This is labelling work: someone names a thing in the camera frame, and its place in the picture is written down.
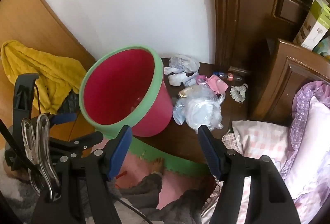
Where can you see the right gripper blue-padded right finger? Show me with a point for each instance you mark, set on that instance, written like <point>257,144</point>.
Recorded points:
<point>228,167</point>

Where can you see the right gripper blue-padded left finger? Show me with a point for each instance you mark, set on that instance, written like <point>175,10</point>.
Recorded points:
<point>101,166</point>

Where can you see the clear plastic bag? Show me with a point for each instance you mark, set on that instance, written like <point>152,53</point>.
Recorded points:
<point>200,108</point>

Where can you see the white feather shuttlecock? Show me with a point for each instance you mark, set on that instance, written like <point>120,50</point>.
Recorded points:
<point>238,93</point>

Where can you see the pink paper receipts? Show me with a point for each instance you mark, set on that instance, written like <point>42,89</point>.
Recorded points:
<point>217,85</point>

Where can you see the red bin with green rim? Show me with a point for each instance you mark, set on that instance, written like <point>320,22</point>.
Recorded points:
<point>126,88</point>

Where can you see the white tissue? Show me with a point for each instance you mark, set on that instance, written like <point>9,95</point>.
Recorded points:
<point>176,79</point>

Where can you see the clear plastic blister tray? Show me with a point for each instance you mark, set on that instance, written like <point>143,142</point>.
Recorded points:
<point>191,80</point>

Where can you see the metal spring clamp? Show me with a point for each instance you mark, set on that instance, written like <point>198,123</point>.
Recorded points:
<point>36,143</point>

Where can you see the pink checked bedsheet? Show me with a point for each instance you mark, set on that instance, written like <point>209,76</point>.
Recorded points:
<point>251,139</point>

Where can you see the black quilted handbag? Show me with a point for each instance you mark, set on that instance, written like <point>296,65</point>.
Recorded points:
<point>70,104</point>

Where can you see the dark wooden nightstand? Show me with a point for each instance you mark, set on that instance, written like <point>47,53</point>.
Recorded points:
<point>180,142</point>

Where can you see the green pink foam floor mat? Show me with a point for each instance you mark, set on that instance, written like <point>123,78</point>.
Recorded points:
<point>179,174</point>

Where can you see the yellow fleece jacket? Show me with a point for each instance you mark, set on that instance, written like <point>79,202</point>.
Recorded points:
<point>58,75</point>

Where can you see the small clear plastic bottle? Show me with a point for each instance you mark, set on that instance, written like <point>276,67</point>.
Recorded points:
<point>228,76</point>

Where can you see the white printed plastic bag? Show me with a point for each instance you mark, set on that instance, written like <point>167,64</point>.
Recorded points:
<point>181,64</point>

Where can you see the dark wooden headboard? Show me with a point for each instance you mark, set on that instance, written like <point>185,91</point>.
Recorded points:
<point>254,38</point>

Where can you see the green white product box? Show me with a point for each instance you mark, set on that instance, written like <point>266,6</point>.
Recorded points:
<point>314,26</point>

